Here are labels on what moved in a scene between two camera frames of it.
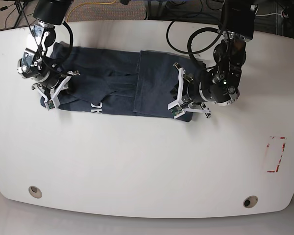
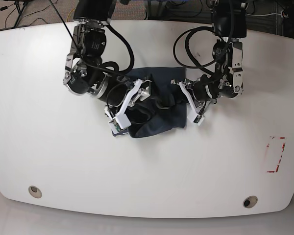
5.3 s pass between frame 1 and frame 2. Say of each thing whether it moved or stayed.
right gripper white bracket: moved
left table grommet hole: stayed
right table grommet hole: stayed
